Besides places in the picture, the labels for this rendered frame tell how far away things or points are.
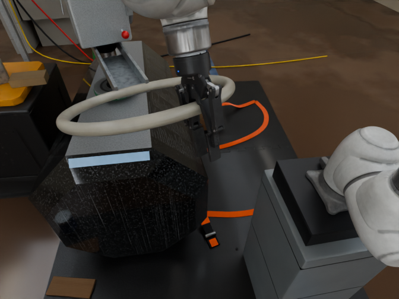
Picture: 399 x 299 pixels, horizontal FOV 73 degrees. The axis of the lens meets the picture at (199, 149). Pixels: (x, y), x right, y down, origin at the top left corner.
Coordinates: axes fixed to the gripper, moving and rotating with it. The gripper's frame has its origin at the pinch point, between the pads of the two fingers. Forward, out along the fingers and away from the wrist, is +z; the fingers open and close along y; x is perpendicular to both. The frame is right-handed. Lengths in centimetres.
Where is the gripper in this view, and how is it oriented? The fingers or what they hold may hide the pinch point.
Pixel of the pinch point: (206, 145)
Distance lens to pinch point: 62.9
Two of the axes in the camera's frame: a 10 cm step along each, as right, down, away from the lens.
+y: -6.3, -2.1, 7.5
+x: -7.6, 3.8, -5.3
